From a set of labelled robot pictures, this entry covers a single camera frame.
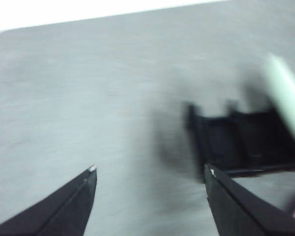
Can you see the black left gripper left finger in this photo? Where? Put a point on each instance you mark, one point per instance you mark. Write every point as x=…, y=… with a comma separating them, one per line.
x=64, y=211

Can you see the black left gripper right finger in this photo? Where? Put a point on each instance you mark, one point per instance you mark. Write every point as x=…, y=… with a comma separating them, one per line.
x=241, y=211

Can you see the green plate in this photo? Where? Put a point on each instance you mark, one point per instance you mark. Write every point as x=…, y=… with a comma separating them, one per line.
x=285, y=98

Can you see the black plastic dish rack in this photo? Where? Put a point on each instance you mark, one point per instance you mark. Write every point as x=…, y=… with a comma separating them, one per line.
x=236, y=142

